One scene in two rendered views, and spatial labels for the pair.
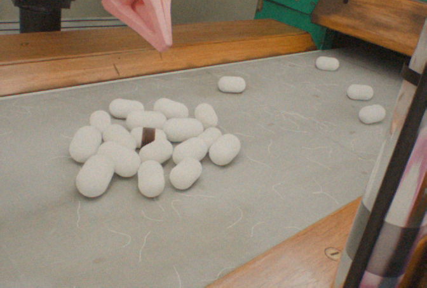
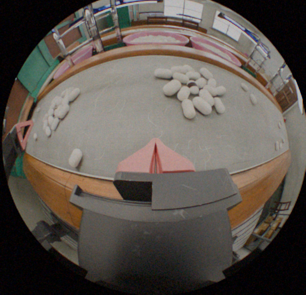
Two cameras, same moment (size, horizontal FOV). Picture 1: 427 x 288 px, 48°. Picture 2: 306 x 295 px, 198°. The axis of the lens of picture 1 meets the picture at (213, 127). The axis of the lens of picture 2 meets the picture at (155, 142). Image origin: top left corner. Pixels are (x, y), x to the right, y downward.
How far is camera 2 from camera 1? 0.40 m
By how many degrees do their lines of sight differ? 74
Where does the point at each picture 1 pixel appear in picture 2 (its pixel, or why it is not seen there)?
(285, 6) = (20, 166)
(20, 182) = (82, 104)
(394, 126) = (94, 29)
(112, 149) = (65, 99)
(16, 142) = (69, 129)
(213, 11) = not seen: hidden behind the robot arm
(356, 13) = not seen: hidden behind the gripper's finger
